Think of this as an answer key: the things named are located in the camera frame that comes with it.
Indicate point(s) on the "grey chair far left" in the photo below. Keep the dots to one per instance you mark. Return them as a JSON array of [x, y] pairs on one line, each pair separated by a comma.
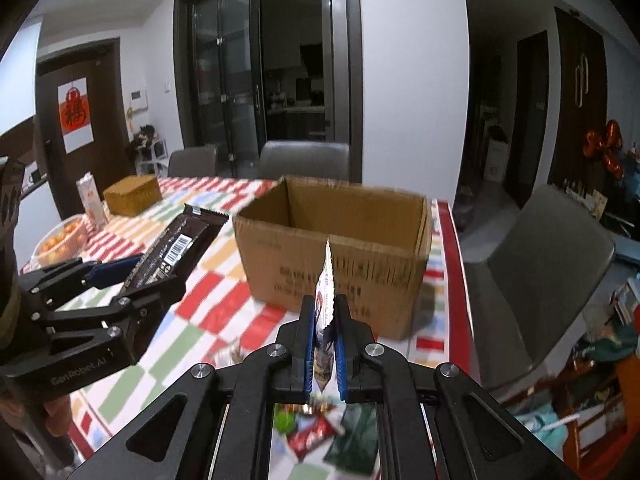
[[196, 162]]

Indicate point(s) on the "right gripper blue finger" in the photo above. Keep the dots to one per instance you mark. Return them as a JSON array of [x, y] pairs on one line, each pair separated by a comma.
[[61, 282]]

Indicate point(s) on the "red balloon decoration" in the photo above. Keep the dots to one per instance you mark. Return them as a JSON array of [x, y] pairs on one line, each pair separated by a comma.
[[608, 145]]

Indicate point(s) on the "bowl of oranges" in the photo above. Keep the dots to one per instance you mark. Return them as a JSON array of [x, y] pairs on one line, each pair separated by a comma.
[[65, 241]]

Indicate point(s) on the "grey chair far middle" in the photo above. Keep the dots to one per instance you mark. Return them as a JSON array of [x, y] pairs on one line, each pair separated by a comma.
[[322, 160]]

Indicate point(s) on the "glass sliding door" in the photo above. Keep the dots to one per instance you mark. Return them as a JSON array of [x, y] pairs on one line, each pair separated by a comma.
[[252, 72]]

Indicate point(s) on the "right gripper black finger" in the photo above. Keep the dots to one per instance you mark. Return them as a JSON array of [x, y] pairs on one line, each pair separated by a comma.
[[133, 316]]

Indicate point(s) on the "colourful checked tablecloth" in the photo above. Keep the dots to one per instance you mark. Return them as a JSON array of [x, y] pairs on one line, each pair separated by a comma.
[[218, 307]]

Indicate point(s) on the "woven brown basket box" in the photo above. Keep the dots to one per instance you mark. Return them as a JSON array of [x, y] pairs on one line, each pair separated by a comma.
[[132, 195]]

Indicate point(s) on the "dark brown entrance door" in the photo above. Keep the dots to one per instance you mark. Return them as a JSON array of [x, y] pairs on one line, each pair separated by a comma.
[[106, 157]]

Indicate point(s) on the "dark green snack packet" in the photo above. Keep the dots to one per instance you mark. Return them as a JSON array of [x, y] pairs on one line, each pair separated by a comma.
[[356, 449]]

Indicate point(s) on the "grey chair right side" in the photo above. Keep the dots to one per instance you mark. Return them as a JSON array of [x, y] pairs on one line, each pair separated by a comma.
[[528, 292]]

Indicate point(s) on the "white orange milk carton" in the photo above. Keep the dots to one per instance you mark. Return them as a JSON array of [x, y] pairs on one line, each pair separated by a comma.
[[90, 199]]

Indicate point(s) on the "white red snack packet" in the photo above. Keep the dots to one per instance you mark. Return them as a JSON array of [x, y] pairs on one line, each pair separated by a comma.
[[324, 353]]

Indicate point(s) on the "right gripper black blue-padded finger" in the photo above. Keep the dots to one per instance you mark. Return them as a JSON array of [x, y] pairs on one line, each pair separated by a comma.
[[213, 424], [434, 423]]

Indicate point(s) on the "red small snack packet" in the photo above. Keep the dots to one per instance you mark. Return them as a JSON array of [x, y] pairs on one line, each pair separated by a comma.
[[311, 431]]

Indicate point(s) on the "person's left hand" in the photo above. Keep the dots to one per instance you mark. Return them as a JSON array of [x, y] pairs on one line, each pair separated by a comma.
[[58, 420]]

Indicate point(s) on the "dark chocolate bar wrapper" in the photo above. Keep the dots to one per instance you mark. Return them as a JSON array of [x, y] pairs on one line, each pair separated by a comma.
[[178, 249]]

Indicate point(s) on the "red wooden chair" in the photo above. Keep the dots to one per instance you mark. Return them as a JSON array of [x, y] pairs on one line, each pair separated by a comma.
[[605, 398]]

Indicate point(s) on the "grey chair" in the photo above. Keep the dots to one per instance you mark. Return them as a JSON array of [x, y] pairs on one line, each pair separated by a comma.
[[196, 162], [528, 292], [322, 160]]

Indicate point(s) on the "red fu door poster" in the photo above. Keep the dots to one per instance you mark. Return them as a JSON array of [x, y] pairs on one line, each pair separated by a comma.
[[74, 114]]

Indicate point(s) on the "green lollipop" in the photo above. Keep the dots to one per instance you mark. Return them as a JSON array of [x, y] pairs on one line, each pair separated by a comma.
[[285, 418]]

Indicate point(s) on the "brown cardboard box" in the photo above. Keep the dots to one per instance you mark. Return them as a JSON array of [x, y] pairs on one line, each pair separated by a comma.
[[378, 241]]

